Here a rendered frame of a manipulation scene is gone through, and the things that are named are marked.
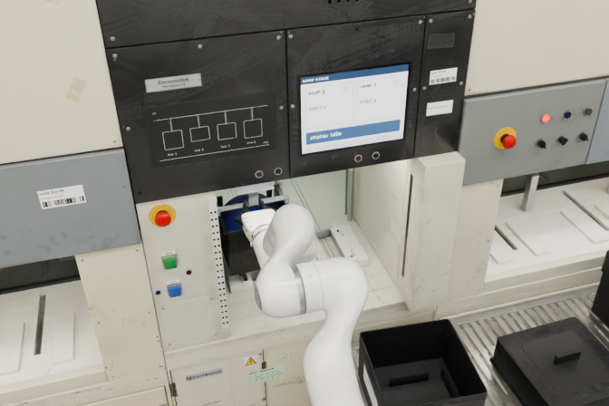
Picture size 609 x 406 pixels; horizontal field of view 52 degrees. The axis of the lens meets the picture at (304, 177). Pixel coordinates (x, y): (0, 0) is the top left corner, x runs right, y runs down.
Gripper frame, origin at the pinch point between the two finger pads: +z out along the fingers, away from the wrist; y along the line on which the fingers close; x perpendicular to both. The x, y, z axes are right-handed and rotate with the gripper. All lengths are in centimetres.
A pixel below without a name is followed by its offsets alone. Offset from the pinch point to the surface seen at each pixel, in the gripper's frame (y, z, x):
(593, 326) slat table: 103, -39, -43
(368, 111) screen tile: 28, -21, 38
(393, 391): 30, -45, -42
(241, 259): -5.3, -1.4, -18.7
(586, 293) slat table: 111, -25, -43
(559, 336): 82, -48, -33
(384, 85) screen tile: 32, -21, 44
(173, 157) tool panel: -22.3, -20.7, 32.7
